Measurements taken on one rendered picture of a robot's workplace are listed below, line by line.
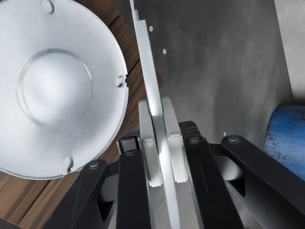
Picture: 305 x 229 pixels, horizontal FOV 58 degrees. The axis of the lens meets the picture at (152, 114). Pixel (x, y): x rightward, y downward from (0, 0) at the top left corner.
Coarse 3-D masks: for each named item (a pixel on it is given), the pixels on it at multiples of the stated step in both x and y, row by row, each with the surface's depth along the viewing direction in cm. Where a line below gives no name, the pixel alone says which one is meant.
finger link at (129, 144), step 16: (128, 144) 14; (128, 160) 13; (128, 176) 12; (144, 176) 12; (128, 192) 11; (144, 192) 11; (128, 208) 10; (144, 208) 10; (128, 224) 9; (144, 224) 9
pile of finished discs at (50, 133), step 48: (48, 0) 43; (0, 48) 38; (48, 48) 42; (96, 48) 49; (0, 96) 38; (48, 96) 43; (96, 96) 50; (0, 144) 39; (48, 144) 44; (96, 144) 51
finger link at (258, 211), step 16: (224, 144) 13; (240, 144) 13; (240, 160) 12; (256, 160) 12; (272, 160) 11; (256, 176) 11; (272, 176) 10; (288, 176) 10; (240, 192) 13; (256, 192) 11; (272, 192) 10; (288, 192) 9; (304, 192) 9; (256, 208) 11; (272, 208) 10; (288, 208) 9; (304, 208) 9; (272, 224) 10; (288, 224) 9; (304, 224) 9
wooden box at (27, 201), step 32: (0, 0) 38; (96, 0) 49; (128, 32) 55; (128, 64) 56; (128, 96) 57; (128, 128) 58; (0, 192) 41; (32, 192) 44; (64, 192) 48; (32, 224) 45
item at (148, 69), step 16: (144, 32) 18; (144, 48) 18; (144, 64) 18; (144, 80) 18; (160, 112) 18; (160, 128) 18; (160, 144) 18; (160, 160) 19; (176, 208) 21; (176, 224) 23
